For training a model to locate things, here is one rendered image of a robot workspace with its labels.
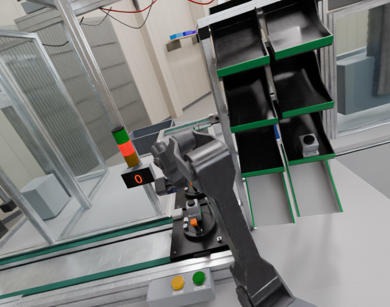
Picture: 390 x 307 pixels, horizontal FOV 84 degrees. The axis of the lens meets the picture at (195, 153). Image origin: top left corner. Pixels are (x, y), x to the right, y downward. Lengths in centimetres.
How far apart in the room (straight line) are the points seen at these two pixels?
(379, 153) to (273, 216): 100
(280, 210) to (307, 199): 10
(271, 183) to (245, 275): 46
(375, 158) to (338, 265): 93
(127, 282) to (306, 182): 72
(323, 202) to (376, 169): 90
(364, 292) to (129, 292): 73
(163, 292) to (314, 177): 64
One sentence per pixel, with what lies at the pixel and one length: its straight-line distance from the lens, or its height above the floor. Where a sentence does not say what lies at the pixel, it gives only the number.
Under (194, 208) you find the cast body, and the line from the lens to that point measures 84.
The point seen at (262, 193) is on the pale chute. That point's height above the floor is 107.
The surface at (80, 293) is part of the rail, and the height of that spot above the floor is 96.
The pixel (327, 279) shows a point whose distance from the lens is 88.
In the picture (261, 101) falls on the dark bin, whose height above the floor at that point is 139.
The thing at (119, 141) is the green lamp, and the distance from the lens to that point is 86.
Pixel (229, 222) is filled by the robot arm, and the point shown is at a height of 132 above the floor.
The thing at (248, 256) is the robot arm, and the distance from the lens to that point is 44.
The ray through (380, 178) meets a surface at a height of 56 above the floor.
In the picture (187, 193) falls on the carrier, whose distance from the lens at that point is 109.
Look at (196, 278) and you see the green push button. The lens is 78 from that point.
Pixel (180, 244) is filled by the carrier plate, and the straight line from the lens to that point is 89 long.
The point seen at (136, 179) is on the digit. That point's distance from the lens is 92.
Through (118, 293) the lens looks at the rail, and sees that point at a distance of 94.
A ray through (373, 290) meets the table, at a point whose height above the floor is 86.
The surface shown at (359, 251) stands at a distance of 96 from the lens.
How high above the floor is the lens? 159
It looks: 25 degrees down
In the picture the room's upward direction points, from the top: 18 degrees counter-clockwise
